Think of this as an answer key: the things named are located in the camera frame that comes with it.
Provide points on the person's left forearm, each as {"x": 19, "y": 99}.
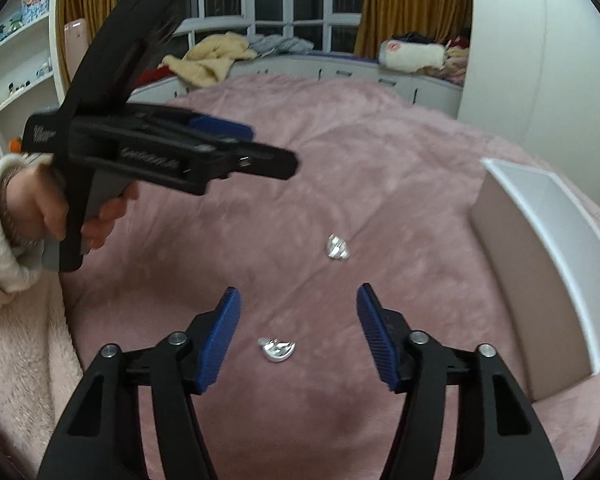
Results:
{"x": 0, "y": 240}

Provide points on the pink padded panel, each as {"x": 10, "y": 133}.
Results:
{"x": 76, "y": 50}

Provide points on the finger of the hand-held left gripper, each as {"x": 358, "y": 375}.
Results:
{"x": 220, "y": 127}
{"x": 265, "y": 162}

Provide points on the silver heart earring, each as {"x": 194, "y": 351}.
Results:
{"x": 338, "y": 248}

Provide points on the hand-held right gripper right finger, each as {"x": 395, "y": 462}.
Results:
{"x": 377, "y": 340}

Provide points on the pale yellow blanket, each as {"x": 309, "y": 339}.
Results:
{"x": 210, "y": 60}

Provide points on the pink fluffy blanket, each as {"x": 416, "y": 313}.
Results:
{"x": 380, "y": 160}

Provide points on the grey clothes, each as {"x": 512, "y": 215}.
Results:
{"x": 280, "y": 46}

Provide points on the white window seat cabinets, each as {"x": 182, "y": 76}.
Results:
{"x": 330, "y": 67}

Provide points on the red cloth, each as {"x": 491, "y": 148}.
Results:
{"x": 152, "y": 76}

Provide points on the pile of beige red clothes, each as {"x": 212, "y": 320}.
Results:
{"x": 456, "y": 60}

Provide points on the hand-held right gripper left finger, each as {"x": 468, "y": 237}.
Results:
{"x": 217, "y": 345}

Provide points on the white wardrobe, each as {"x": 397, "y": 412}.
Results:
{"x": 530, "y": 60}

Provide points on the white box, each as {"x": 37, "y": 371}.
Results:
{"x": 525, "y": 260}

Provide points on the row of small figurines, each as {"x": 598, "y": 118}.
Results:
{"x": 32, "y": 2}

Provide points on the white plush pillow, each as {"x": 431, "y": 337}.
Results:
{"x": 412, "y": 57}

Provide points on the white wall shelf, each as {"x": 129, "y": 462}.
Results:
{"x": 15, "y": 60}

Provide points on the person's left hand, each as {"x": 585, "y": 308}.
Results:
{"x": 52, "y": 200}

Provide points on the pink fluffy robe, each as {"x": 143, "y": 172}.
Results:
{"x": 25, "y": 370}

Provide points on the dark clothing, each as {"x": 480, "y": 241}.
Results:
{"x": 415, "y": 37}

